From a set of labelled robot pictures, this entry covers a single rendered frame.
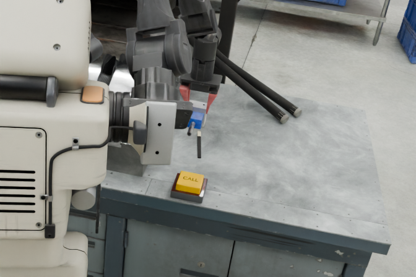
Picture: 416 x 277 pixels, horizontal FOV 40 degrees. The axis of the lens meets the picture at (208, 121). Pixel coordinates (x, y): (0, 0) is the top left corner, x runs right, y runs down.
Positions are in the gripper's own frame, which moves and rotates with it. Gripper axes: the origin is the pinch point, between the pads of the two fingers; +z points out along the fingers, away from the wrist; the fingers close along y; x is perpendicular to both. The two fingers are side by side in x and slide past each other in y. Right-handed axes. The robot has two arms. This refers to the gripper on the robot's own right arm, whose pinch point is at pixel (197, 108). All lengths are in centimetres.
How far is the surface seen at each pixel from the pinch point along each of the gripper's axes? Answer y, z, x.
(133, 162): 12.8, 11.2, 13.5
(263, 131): -18.7, 14.9, -21.5
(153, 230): 6.0, 31.1, 14.0
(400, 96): -116, 92, -252
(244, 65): -3, 91, -256
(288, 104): -25.3, 11.6, -36.2
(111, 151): 18.6, 9.1, 13.6
